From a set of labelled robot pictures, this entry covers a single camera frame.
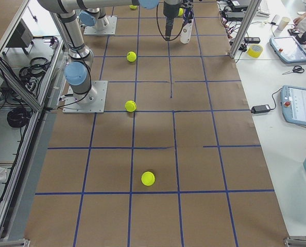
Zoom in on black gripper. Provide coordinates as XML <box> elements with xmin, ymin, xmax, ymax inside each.
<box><xmin>163</xmin><ymin>0</ymin><xmax>194</xmax><ymax>39</ymax></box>

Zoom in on white blue tennis ball can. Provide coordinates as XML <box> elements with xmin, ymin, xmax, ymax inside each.
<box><xmin>180</xmin><ymin>11</ymin><xmax>194</xmax><ymax>44</ymax></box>

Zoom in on yellow tennis ball right edge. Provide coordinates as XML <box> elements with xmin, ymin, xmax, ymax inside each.
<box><xmin>178</xmin><ymin>8</ymin><xmax>183</xmax><ymax>16</ymax></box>

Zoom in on tennis ball with black lettering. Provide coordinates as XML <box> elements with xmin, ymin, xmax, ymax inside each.
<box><xmin>126</xmin><ymin>51</ymin><xmax>137</xmax><ymax>62</ymax></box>

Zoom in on yellow tennis ball lower left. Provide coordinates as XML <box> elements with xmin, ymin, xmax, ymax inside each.
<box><xmin>125</xmin><ymin>100</ymin><xmax>137</xmax><ymax>113</ymax></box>

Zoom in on near yellow tennis ball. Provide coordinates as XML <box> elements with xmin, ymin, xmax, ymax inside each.
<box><xmin>141</xmin><ymin>171</ymin><xmax>156</xmax><ymax>186</ymax></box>

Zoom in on black remote device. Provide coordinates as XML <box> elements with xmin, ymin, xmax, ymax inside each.
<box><xmin>244</xmin><ymin>37</ymin><xmax>261</xmax><ymax>44</ymax></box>

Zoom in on yellow tape roll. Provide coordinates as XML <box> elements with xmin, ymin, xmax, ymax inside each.
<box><xmin>247</xmin><ymin>44</ymin><xmax>263</xmax><ymax>58</ymax></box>

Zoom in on paper cup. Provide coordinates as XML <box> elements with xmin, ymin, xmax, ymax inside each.
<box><xmin>277</xmin><ymin>16</ymin><xmax>291</xmax><ymax>31</ymax></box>

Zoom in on upper teach pendant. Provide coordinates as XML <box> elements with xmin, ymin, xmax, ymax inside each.
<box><xmin>269</xmin><ymin>36</ymin><xmax>306</xmax><ymax>63</ymax></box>

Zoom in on teach pendant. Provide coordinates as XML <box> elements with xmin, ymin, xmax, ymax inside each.
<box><xmin>269</xmin><ymin>36</ymin><xmax>306</xmax><ymax>63</ymax></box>
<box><xmin>280</xmin><ymin>85</ymin><xmax>306</xmax><ymax>126</ymax></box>

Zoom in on black power adapter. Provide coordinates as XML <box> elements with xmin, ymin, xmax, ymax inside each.
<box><xmin>250</xmin><ymin>104</ymin><xmax>271</xmax><ymax>114</ymax></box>

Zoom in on grey control box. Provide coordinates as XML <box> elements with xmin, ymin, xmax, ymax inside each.
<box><xmin>6</xmin><ymin>19</ymin><xmax>33</xmax><ymax>48</ymax></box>

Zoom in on lower teach pendant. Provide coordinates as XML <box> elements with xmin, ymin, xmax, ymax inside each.
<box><xmin>280</xmin><ymin>85</ymin><xmax>306</xmax><ymax>126</ymax></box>

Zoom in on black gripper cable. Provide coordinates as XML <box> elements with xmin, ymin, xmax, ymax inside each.
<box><xmin>156</xmin><ymin>2</ymin><xmax>189</xmax><ymax>41</ymax></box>

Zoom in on aluminium frame post right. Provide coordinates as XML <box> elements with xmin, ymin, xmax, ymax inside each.
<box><xmin>229</xmin><ymin>0</ymin><xmax>261</xmax><ymax>59</ymax></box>

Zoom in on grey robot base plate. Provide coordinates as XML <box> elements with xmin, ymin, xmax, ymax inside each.
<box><xmin>63</xmin><ymin>81</ymin><xmax>108</xmax><ymax>114</ymax></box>

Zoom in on black handled scissors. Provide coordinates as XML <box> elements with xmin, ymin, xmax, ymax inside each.
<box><xmin>282</xmin><ymin>65</ymin><xmax>304</xmax><ymax>75</ymax></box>

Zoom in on black coiled cable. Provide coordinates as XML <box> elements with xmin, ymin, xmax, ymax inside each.
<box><xmin>7</xmin><ymin>107</ymin><xmax>31</xmax><ymax>129</ymax></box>

